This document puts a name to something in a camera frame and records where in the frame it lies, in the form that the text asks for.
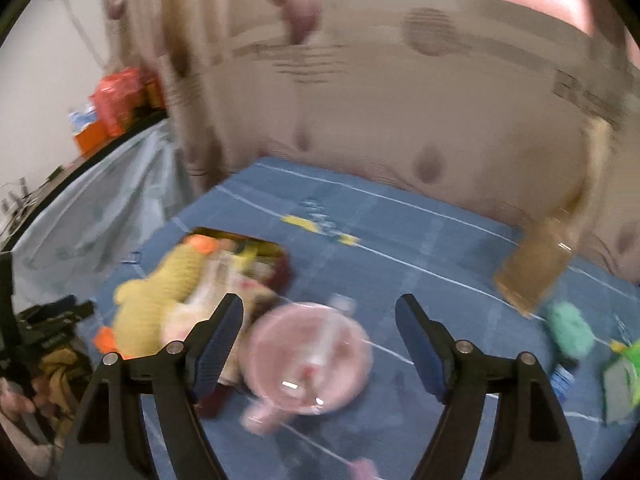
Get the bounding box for yellow plush duck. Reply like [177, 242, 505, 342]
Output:
[95, 235, 221, 361]

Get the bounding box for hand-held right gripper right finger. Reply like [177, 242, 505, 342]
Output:
[395, 294, 583, 480]

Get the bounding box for brown paper pouch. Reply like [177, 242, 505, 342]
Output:
[494, 120, 616, 318]

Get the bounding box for green tissue pack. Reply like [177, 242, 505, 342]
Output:
[602, 339, 640, 423]

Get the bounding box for blue checked tablecloth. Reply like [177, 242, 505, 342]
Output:
[95, 156, 640, 480]

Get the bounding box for white ceramic spoon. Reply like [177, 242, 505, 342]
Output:
[300, 294, 357, 396]

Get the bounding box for teal fluffy toy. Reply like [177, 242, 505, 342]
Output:
[545, 301, 596, 361]

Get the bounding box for beige leaf print curtain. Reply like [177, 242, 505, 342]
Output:
[100, 0, 640, 281]

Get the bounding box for person's left hand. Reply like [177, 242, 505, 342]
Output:
[0, 385, 40, 418]

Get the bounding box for beige towel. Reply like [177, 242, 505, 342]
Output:
[160, 250, 281, 386]

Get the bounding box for orange packets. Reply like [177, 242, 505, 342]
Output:
[74, 67, 167, 156]

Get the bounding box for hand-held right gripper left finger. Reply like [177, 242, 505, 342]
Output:
[57, 292, 246, 480]

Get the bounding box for small yellow plush toy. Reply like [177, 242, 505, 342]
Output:
[227, 240, 266, 281]

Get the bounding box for pink mug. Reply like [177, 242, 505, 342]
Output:
[240, 302, 373, 436]

